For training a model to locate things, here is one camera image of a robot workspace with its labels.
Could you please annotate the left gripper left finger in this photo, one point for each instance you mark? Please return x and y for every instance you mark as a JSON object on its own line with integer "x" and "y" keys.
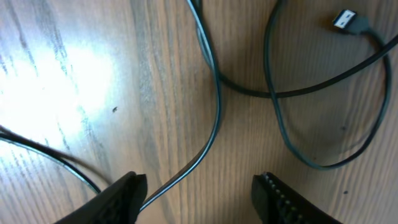
{"x": 119, "y": 203}

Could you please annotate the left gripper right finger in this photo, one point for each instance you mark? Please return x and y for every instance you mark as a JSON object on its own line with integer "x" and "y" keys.
{"x": 276, "y": 202}

